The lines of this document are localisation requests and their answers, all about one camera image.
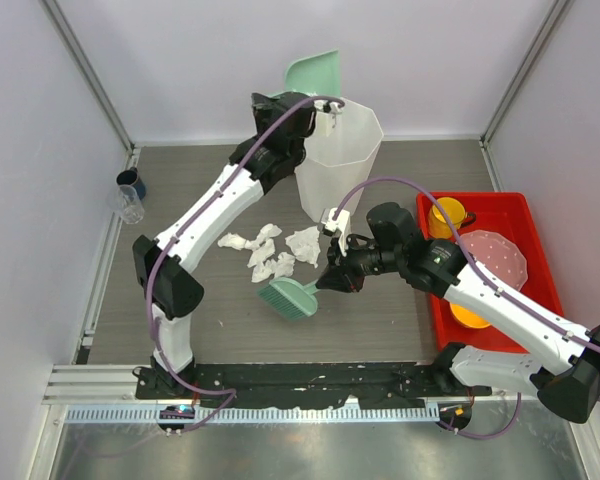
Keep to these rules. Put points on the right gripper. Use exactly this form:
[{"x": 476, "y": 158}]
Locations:
[{"x": 339, "y": 273}]

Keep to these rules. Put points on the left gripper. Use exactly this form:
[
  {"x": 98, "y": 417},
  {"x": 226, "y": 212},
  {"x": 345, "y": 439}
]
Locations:
[{"x": 263, "y": 110}]

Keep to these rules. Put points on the green hand brush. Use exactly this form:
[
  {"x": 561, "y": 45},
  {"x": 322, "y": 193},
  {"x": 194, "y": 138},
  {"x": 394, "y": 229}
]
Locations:
[{"x": 289, "y": 298}]

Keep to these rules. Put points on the paper scrap large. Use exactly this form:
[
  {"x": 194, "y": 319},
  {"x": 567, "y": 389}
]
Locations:
[{"x": 304, "y": 245}]

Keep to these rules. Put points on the paper scrap small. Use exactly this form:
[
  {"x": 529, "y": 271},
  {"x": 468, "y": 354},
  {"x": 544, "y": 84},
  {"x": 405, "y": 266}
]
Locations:
[{"x": 284, "y": 265}]

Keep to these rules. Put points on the green plastic dustpan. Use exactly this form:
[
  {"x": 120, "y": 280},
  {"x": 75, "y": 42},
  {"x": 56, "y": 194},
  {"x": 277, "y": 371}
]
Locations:
[{"x": 317, "y": 75}]

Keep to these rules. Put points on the white plastic trash bin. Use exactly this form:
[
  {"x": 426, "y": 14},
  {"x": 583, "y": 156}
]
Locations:
[{"x": 339, "y": 155}]

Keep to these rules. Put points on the paper scrap narrow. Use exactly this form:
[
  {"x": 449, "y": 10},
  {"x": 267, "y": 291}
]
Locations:
[{"x": 268, "y": 231}]

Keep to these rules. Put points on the paper scrap top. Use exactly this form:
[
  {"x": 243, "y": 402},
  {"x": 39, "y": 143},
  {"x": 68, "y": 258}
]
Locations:
[{"x": 234, "y": 241}]

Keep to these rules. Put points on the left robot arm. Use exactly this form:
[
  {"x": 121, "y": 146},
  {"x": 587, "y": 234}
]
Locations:
[{"x": 165, "y": 264}]

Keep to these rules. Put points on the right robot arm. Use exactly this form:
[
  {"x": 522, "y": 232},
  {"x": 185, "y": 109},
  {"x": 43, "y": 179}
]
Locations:
[{"x": 561, "y": 361}]

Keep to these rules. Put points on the yellow mug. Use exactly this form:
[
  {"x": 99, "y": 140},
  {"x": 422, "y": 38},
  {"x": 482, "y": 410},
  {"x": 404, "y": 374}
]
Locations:
[{"x": 448, "y": 208}]

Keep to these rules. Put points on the yellow bowl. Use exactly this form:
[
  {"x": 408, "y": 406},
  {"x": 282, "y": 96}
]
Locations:
[{"x": 467, "y": 318}]

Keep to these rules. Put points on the pink dotted plate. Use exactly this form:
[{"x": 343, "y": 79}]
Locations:
[{"x": 500, "y": 256}]

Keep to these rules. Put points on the dark blue mug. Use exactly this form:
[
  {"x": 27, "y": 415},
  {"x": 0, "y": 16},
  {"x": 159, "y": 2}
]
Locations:
[{"x": 132, "y": 178}]

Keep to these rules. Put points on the clear glass cup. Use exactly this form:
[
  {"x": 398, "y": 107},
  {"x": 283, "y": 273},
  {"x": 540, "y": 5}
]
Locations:
[{"x": 127, "y": 205}]

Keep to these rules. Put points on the red plastic bin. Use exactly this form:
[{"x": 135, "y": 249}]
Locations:
[{"x": 508, "y": 215}]

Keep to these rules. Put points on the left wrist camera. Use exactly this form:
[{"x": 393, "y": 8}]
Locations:
[{"x": 329, "y": 106}]

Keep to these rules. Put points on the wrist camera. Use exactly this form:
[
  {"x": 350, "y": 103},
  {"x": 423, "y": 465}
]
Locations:
[
  {"x": 336, "y": 223},
  {"x": 329, "y": 106}
]

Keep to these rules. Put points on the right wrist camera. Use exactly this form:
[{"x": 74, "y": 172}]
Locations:
[{"x": 336, "y": 223}]

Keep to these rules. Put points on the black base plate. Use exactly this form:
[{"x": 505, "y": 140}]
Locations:
[{"x": 307, "y": 386}]

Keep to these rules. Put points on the white slotted cable duct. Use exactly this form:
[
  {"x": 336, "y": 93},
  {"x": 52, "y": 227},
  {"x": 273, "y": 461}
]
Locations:
[{"x": 173, "y": 414}]

